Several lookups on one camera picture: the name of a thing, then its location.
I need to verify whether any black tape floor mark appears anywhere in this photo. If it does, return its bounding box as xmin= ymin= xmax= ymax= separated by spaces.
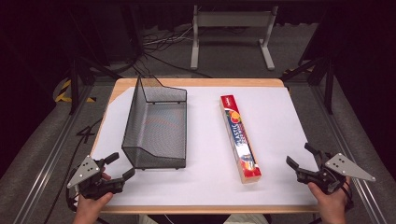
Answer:
xmin=76 ymin=125 xmax=96 ymax=145

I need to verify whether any bundle of floor cables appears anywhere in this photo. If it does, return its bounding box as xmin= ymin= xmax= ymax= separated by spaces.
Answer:
xmin=132 ymin=24 xmax=213 ymax=79

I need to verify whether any black metal stand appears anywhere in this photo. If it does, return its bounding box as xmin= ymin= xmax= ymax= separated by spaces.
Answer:
xmin=66 ymin=0 xmax=123 ymax=116
xmin=280 ymin=55 xmax=336 ymax=116

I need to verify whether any yellow black hazard tape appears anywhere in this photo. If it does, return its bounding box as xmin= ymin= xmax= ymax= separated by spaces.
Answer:
xmin=54 ymin=78 xmax=96 ymax=104

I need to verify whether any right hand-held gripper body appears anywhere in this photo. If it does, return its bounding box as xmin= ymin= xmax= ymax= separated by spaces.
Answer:
xmin=296 ymin=152 xmax=376 ymax=196

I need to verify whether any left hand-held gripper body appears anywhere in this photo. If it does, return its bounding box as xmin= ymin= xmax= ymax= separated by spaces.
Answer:
xmin=66 ymin=155 xmax=126 ymax=201

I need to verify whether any white table mat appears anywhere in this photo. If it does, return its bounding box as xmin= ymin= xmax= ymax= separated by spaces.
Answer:
xmin=91 ymin=86 xmax=318 ymax=207

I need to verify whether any aluminium floor rail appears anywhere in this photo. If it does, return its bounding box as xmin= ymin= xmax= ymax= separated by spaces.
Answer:
xmin=312 ymin=85 xmax=389 ymax=224
xmin=12 ymin=85 xmax=94 ymax=224

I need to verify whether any person's left hand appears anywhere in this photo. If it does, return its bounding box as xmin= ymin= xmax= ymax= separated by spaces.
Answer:
xmin=73 ymin=191 xmax=115 ymax=224

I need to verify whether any black wire mesh basket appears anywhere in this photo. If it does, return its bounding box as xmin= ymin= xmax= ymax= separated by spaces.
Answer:
xmin=120 ymin=74 xmax=188 ymax=171

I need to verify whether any long red plastic wrap box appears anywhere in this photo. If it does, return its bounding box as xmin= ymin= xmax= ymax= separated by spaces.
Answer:
xmin=219 ymin=94 xmax=262 ymax=185

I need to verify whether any person's right hand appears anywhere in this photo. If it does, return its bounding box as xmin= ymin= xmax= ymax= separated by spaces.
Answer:
xmin=307 ymin=177 xmax=351 ymax=224

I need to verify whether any white metal stand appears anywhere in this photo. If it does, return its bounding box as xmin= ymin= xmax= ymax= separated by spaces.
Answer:
xmin=190 ymin=4 xmax=279 ymax=71

